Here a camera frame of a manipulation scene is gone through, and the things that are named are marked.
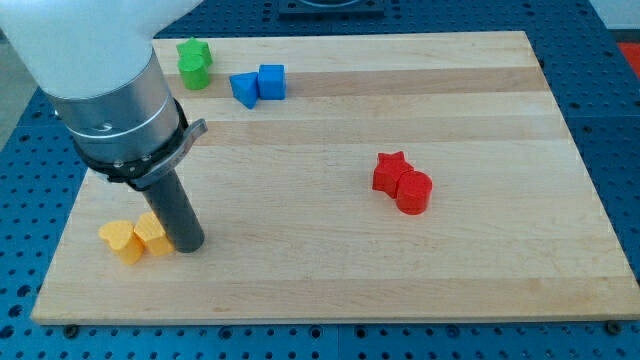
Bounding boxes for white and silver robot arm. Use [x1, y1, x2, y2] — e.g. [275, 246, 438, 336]
[1, 0, 206, 190]

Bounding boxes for red star block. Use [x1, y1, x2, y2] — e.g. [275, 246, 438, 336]
[372, 151, 414, 199]

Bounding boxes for red cylinder block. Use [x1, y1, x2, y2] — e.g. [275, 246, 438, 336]
[396, 171, 433, 215]

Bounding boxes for light wooden board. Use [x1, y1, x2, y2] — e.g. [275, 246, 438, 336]
[31, 31, 639, 325]

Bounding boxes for blue cube block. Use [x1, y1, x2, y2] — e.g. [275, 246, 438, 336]
[258, 64, 286, 100]

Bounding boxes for blue triangle block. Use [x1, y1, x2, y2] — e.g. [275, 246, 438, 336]
[229, 72, 259, 109]

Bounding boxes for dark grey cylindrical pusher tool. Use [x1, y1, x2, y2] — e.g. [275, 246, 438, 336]
[142, 170, 205, 253]

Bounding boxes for green cylinder block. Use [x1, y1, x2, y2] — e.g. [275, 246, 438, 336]
[178, 54, 210, 90]

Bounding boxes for yellow hexagon block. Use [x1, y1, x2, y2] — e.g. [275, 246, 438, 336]
[134, 212, 175, 257]

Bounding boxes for green star block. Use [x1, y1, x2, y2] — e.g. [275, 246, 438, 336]
[176, 37, 213, 67]

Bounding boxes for yellow heart block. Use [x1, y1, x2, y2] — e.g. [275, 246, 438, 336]
[98, 220, 144, 265]

